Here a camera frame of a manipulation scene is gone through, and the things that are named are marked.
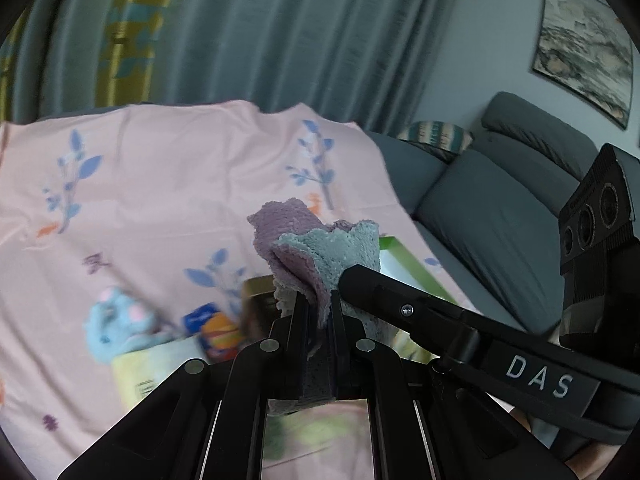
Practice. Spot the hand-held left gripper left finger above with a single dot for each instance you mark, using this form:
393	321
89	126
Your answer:
304	355

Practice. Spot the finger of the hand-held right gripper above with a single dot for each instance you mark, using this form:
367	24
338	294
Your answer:
400	307

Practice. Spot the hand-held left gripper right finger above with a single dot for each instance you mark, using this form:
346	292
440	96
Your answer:
336	360

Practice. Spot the green cardboard box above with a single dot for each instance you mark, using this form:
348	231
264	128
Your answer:
415	275

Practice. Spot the blue tissue packet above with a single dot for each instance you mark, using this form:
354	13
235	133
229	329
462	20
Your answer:
215	332

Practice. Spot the purple towel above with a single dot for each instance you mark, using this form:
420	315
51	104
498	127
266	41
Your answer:
285	240

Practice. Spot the blue plush bunny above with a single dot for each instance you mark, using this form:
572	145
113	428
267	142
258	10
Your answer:
115	325

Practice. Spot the black tin box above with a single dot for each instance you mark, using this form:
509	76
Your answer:
257	310

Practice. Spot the grey sofa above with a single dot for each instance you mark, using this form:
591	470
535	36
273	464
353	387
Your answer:
480	210

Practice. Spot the yellow tissue pack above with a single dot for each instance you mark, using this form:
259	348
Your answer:
150	365

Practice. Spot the striped cushion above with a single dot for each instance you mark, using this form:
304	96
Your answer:
440	135

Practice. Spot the pink printed bed sheet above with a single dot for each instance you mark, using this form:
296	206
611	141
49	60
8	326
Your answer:
175	175

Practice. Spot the grey-blue curtain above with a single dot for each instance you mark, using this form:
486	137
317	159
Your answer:
300	35

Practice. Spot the landscape wall painting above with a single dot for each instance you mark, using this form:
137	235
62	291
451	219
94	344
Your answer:
585	55

